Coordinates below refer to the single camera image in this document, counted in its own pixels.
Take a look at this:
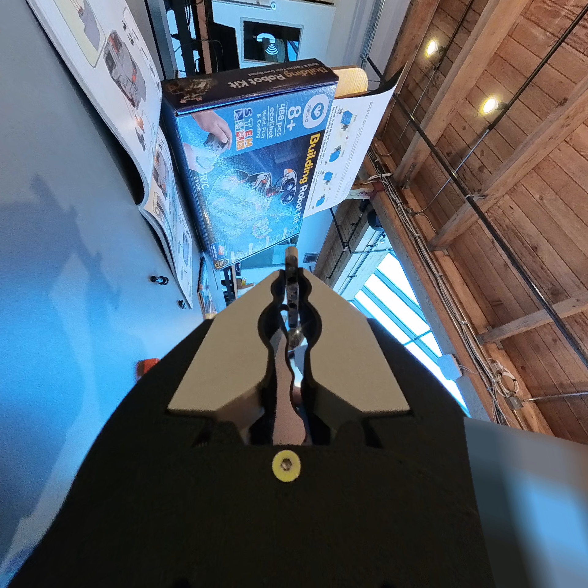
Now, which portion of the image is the white printed paper sheet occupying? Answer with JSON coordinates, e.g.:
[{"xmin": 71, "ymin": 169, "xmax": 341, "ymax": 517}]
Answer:
[{"xmin": 303, "ymin": 64, "xmax": 407, "ymax": 217}]

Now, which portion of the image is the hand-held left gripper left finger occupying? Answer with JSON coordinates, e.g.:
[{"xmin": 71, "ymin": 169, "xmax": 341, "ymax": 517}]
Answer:
[{"xmin": 168, "ymin": 270, "xmax": 288, "ymax": 445}]

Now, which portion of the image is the small colourful booklet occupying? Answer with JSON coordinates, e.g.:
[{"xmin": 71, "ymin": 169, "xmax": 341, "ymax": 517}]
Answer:
[{"xmin": 198, "ymin": 256, "xmax": 217, "ymax": 320}]

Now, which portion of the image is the bundle of wall cables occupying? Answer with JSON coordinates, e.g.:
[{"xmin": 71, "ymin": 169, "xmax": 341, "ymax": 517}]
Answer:
[{"xmin": 367, "ymin": 156, "xmax": 517, "ymax": 407}]

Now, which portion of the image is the light wooden board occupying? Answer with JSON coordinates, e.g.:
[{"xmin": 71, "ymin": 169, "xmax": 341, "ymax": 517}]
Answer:
[{"xmin": 334, "ymin": 66, "xmax": 369, "ymax": 98}]

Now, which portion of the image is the open instruction booklet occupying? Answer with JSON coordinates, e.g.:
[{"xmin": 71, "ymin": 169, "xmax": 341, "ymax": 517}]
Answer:
[{"xmin": 25, "ymin": 0, "xmax": 194, "ymax": 309}]

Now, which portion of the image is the grey desk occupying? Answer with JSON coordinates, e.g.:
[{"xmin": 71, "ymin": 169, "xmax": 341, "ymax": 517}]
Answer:
[{"xmin": 0, "ymin": 0, "xmax": 217, "ymax": 588}]

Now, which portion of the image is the blue robot kit box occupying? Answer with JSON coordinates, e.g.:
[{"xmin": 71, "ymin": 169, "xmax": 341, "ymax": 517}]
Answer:
[{"xmin": 161, "ymin": 64, "xmax": 341, "ymax": 272}]

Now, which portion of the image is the black ceiling pipe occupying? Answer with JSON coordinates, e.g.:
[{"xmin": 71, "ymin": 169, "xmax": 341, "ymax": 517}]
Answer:
[{"xmin": 362, "ymin": 54, "xmax": 588, "ymax": 368}]

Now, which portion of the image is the dark screen with white symbol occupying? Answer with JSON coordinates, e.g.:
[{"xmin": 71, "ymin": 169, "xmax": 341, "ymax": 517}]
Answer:
[{"xmin": 241, "ymin": 18, "xmax": 303, "ymax": 64}]

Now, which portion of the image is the white wall box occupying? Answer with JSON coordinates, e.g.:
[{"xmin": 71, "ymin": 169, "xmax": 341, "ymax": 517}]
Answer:
[{"xmin": 436, "ymin": 354, "xmax": 463, "ymax": 380}]

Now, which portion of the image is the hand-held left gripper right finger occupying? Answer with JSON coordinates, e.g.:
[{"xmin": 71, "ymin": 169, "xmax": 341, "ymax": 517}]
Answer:
[{"xmin": 294, "ymin": 269, "xmax": 410, "ymax": 444}]

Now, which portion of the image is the grey toy beam with holes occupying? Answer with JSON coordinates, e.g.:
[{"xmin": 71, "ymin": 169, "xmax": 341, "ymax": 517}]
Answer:
[{"xmin": 272, "ymin": 247, "xmax": 309, "ymax": 446}]

